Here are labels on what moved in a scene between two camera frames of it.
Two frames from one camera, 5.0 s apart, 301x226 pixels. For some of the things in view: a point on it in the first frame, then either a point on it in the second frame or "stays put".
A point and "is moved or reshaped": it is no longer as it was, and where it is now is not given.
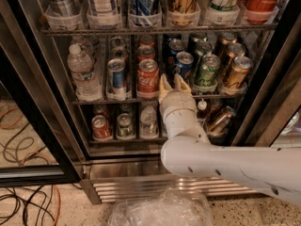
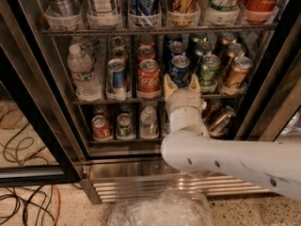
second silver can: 119,53 stays put
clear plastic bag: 170,207 stays put
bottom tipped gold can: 222,121 stays put
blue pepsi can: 184,62 is moved or reshaped
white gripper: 177,103 -> 183,100
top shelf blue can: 146,1 stays put
